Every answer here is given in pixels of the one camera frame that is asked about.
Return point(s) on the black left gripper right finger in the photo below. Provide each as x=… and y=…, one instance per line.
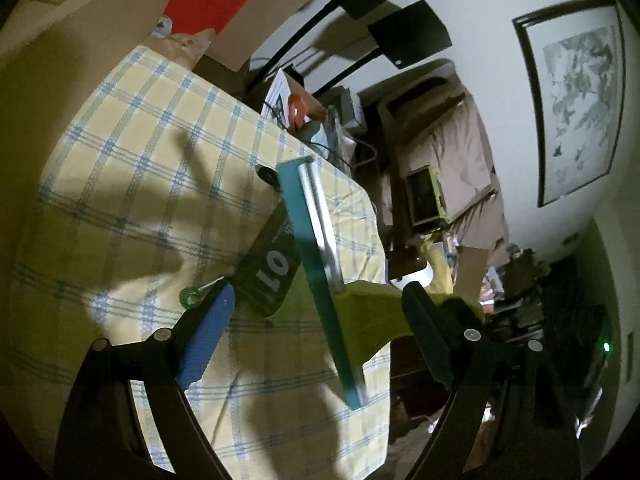
x=535, y=436

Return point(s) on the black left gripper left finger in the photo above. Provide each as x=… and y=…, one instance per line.
x=100, y=435

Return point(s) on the lime green plastic clip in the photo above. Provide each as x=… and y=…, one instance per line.
x=370, y=314

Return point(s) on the dark resistance band pouch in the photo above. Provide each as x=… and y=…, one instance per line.
x=266, y=272

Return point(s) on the teal bar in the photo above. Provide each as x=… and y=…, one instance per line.
x=308, y=212

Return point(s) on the green framed small device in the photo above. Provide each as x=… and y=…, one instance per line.
x=426, y=204

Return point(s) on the yellow blue plaid tablecloth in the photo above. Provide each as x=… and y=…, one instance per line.
x=152, y=189

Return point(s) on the brown covered sofa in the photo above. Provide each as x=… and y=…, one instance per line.
x=427, y=117

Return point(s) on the framed ink painting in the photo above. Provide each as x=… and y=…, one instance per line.
x=574, y=53

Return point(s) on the white printed paper sheet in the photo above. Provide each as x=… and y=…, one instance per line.
x=275, y=103

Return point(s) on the open brown cardboard box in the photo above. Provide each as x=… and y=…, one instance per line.
x=54, y=53

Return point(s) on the large brown cardboard box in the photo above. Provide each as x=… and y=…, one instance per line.
x=250, y=27

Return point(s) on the black green ribbed handle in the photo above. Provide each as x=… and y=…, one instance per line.
x=269, y=176

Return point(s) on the orange handled scissors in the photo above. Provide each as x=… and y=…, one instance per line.
x=297, y=111

